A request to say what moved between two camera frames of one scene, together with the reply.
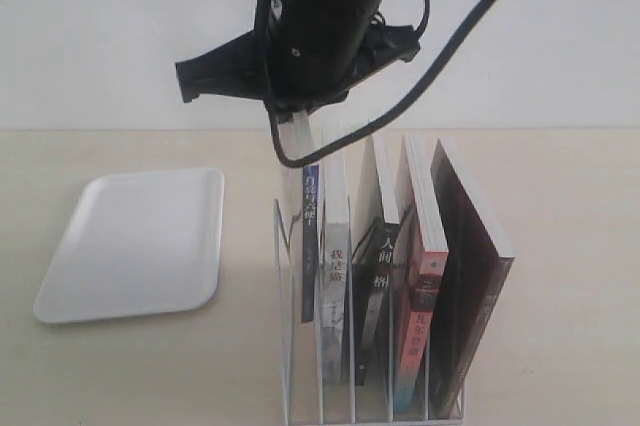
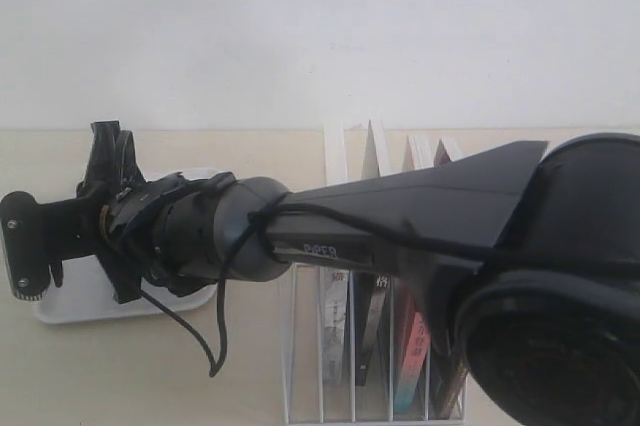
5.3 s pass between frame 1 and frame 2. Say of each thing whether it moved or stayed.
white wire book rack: stayed
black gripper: moved
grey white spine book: stayed
